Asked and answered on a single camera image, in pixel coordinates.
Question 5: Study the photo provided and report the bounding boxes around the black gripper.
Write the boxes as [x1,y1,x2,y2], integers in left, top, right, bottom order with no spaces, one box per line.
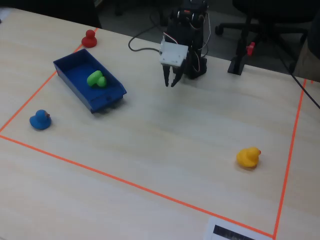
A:
[161,51,194,88]

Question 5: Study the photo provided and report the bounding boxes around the green rubber duck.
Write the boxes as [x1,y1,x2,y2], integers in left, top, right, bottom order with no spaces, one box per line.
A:
[86,70,108,89]

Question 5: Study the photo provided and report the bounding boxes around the red rubber duck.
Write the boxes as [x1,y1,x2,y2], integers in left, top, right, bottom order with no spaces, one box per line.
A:
[81,29,98,48]

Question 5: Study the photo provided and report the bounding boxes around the blue plastic box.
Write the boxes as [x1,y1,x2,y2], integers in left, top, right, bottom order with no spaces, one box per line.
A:
[52,48,128,114]

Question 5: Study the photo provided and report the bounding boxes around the yellow rubber duck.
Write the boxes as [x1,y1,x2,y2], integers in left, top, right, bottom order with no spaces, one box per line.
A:
[236,146,262,169]

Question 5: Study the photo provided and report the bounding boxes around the blue rubber duck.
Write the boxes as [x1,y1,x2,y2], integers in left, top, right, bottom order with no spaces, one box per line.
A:
[29,109,52,131]

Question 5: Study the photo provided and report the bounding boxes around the red stand knob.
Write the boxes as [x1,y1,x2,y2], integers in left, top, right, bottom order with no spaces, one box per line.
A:
[245,41,256,56]

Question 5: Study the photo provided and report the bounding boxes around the orange tape strip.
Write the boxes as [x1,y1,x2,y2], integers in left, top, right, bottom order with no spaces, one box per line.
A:
[0,27,99,133]
[273,78,308,240]
[0,134,276,238]

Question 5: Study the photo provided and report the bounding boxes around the black office chair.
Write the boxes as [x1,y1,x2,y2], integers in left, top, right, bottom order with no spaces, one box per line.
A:
[215,0,320,73]

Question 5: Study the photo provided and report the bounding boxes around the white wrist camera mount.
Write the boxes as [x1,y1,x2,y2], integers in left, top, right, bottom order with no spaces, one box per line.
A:
[159,41,189,67]

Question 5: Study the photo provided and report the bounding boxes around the white servo wire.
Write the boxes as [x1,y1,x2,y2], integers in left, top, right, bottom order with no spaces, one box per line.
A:
[162,32,180,45]

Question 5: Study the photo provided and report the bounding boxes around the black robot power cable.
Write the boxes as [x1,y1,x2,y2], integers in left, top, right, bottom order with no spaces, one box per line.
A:
[128,23,162,53]

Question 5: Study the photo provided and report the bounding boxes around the black camera stand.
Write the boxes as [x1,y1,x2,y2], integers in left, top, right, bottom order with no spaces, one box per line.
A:
[227,4,253,75]

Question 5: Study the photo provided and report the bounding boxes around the thin black cable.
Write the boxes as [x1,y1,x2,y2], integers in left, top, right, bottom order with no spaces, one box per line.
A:
[277,47,320,110]

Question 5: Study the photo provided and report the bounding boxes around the white desk cable port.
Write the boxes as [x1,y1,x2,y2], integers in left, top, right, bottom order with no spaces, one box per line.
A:
[202,216,273,240]

